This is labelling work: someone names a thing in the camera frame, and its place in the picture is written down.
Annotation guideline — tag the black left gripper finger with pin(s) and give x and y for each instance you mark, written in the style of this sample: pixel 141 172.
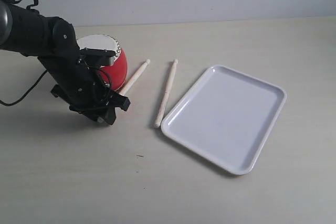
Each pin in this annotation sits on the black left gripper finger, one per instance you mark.
pixel 117 100
pixel 100 114

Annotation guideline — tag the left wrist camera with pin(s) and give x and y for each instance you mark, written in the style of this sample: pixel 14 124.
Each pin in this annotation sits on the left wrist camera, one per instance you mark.
pixel 97 57

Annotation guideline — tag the white plastic tray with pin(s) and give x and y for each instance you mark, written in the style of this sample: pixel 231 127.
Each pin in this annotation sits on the white plastic tray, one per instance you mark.
pixel 225 117

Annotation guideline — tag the wooden drumstick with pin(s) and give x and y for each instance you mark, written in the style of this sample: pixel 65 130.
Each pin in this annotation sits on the wooden drumstick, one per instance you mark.
pixel 166 94
pixel 134 78

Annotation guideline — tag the red small drum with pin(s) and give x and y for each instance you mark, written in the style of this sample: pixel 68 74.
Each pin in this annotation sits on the red small drum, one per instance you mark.
pixel 117 66

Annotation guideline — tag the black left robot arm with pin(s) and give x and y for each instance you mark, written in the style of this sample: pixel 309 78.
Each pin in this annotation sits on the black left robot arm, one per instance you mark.
pixel 27 32

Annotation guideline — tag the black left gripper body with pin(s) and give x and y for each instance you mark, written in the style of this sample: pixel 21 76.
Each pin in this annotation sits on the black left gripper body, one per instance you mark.
pixel 79 84

